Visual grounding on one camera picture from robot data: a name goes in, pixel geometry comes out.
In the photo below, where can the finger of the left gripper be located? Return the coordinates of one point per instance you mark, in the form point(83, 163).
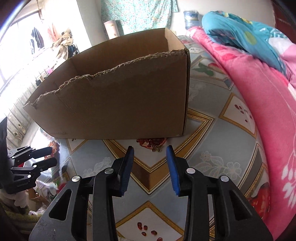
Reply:
point(39, 165)
point(39, 152)

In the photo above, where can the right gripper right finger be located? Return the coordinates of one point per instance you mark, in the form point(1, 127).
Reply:
point(234, 217)

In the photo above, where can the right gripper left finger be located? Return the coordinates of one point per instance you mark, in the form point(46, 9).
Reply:
point(66, 216)

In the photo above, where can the blue patterned quilt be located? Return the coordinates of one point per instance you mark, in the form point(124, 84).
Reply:
point(262, 41)

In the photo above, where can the white glove hand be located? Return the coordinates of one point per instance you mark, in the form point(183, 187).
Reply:
point(14, 200)

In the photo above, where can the teal floral curtain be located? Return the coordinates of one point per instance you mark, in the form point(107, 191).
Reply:
point(133, 16)

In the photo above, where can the brown cardboard box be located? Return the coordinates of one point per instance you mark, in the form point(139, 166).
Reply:
point(130, 87)

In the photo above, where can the fruit pattern tablecloth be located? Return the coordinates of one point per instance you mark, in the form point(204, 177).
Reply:
point(221, 138)

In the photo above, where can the white narrow cabinet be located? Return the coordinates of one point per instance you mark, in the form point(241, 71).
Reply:
point(111, 29)

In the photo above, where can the pink blanket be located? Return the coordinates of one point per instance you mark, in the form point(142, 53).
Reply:
point(273, 107)

